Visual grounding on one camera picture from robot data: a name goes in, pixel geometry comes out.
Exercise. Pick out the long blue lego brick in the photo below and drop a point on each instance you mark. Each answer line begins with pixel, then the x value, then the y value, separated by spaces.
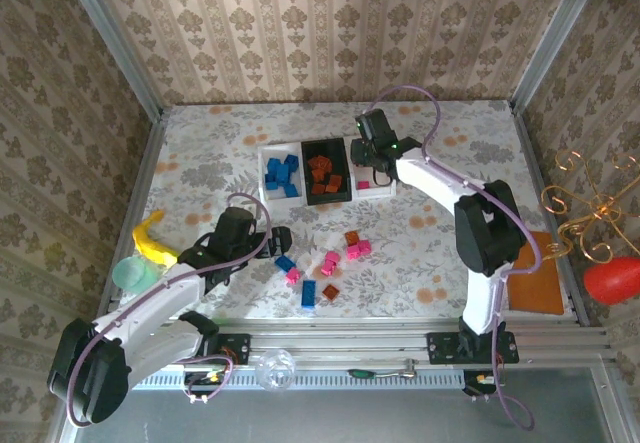
pixel 309 294

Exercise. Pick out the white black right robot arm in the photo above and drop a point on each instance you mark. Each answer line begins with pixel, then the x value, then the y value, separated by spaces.
pixel 430 178

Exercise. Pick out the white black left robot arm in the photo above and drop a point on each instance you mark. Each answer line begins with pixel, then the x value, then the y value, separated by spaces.
pixel 150 308

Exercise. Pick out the white plastic bin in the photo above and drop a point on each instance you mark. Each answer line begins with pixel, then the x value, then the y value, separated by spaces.
pixel 372 193
pixel 282 203

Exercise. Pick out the black plastic bin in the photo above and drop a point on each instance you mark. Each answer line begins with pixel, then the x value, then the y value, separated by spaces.
pixel 327 200

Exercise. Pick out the yellow toy banana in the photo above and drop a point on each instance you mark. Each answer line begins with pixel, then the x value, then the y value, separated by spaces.
pixel 150 248

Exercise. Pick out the translucent green cup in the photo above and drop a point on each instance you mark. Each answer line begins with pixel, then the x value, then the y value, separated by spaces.
pixel 131 274

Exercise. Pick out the clear plastic ball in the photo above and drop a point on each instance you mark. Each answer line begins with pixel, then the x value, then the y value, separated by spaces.
pixel 274 370

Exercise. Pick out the aluminium extrusion beam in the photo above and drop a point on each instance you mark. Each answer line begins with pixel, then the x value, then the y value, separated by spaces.
pixel 340 343

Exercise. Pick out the orange rectangular board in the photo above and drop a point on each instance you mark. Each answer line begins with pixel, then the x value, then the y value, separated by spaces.
pixel 535 283

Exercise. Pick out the red rounded ornament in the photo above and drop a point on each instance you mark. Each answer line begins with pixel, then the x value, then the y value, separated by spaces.
pixel 612 280

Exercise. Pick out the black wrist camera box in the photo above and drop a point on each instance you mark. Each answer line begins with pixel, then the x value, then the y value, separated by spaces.
pixel 235 223
pixel 375 125

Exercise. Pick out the aluminium table edge rail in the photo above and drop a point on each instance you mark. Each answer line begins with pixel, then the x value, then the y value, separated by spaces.
pixel 532 163
pixel 145 173

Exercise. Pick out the aluminium frame post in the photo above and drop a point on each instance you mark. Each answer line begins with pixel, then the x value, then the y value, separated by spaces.
pixel 554 38
pixel 117 43

